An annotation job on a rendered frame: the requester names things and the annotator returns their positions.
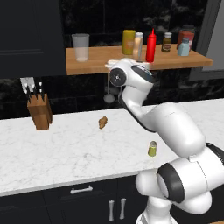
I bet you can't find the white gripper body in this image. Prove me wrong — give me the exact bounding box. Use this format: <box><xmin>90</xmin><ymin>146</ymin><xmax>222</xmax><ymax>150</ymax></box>
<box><xmin>104</xmin><ymin>57</ymin><xmax>143</xmax><ymax>70</ymax></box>

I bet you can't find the wooden cabinet shelf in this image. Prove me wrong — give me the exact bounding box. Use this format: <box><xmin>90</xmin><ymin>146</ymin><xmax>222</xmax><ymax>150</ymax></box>
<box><xmin>66</xmin><ymin>44</ymin><xmax>214</xmax><ymax>76</ymax></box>

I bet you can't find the red ketchup bottle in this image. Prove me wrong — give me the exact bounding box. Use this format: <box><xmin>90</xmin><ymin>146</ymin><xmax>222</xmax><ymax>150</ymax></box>
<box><xmin>144</xmin><ymin>28</ymin><xmax>158</xmax><ymax>63</ymax></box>

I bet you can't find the dark brown sauce bottle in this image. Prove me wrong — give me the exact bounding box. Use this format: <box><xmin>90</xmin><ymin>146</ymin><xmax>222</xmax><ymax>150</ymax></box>
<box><xmin>161</xmin><ymin>31</ymin><xmax>173</xmax><ymax>53</ymax></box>

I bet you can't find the light blue bottle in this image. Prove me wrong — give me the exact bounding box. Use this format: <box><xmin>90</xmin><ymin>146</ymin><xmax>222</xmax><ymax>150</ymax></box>
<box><xmin>178</xmin><ymin>38</ymin><xmax>191</xmax><ymax>57</ymax></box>

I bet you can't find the yellow-green shaker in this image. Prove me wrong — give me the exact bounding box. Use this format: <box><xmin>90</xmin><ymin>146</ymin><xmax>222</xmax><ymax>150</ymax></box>
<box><xmin>147</xmin><ymin>140</ymin><xmax>158</xmax><ymax>158</ymax></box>

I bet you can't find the grey open cabinet door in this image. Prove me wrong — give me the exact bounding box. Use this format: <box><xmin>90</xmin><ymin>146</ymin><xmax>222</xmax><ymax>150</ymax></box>
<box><xmin>188</xmin><ymin>0</ymin><xmax>224</xmax><ymax>81</ymax></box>

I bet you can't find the dark base cabinet door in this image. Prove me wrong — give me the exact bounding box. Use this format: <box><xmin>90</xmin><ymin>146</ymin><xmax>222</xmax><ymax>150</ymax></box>
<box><xmin>116</xmin><ymin>174</ymin><xmax>151</xmax><ymax>224</ymax></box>
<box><xmin>46</xmin><ymin>199</ymin><xmax>119</xmax><ymax>224</ymax></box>

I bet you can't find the dark base cabinet run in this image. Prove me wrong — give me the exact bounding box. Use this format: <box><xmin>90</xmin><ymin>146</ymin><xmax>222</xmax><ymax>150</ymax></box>
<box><xmin>0</xmin><ymin>190</ymin><xmax>49</xmax><ymax>224</ymax></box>

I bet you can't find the yellow mustard jar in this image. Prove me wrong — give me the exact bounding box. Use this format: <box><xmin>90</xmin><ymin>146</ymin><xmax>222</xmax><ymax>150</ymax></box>
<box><xmin>122</xmin><ymin>29</ymin><xmax>137</xmax><ymax>56</ymax></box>

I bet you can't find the hanging grey ladle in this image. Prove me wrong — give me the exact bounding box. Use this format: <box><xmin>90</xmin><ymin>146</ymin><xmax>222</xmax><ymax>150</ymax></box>
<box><xmin>102</xmin><ymin>73</ymin><xmax>116</xmax><ymax>104</ymax></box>

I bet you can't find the clear glass cup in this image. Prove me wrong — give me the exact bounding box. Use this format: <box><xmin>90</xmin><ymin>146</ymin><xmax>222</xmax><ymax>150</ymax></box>
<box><xmin>71</xmin><ymin>32</ymin><xmax>90</xmax><ymax>63</ymax></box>

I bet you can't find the brown food piece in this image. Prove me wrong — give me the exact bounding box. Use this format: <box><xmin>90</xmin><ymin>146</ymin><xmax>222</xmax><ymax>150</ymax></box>
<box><xmin>98</xmin><ymin>115</ymin><xmax>109</xmax><ymax>130</ymax></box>

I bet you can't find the red canister jar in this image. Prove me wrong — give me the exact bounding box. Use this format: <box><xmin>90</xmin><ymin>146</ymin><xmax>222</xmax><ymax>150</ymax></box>
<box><xmin>176</xmin><ymin>24</ymin><xmax>196</xmax><ymax>52</ymax></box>

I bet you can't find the wooden knife block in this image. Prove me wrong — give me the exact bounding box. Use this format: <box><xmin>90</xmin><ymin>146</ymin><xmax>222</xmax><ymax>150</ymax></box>
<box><xmin>26</xmin><ymin>93</ymin><xmax>53</xmax><ymax>131</ymax></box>

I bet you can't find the dark drawer front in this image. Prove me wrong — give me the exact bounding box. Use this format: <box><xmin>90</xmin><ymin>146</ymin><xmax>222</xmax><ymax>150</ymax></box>
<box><xmin>42</xmin><ymin>178</ymin><xmax>119</xmax><ymax>208</ymax></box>

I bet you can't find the black-handled knife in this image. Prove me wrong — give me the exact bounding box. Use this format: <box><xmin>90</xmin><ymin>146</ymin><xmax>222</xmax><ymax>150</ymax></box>
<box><xmin>38</xmin><ymin>81</ymin><xmax>46</xmax><ymax>102</ymax></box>
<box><xmin>31</xmin><ymin>84</ymin><xmax>39</xmax><ymax>98</ymax></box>

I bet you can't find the dark wall cabinet door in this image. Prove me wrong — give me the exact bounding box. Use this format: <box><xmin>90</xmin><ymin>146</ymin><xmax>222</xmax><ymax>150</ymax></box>
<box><xmin>0</xmin><ymin>0</ymin><xmax>67</xmax><ymax>79</ymax></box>

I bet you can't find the white drawer handle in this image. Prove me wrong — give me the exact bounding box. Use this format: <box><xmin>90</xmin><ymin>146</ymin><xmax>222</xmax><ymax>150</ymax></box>
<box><xmin>69</xmin><ymin>185</ymin><xmax>95</xmax><ymax>195</ymax></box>

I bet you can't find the white cabinet door handle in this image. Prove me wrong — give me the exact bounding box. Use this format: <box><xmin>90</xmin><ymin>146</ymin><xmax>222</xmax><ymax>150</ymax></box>
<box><xmin>119</xmin><ymin>198</ymin><xmax>128</xmax><ymax>221</ymax></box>
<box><xmin>108</xmin><ymin>199</ymin><xmax>116</xmax><ymax>223</ymax></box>

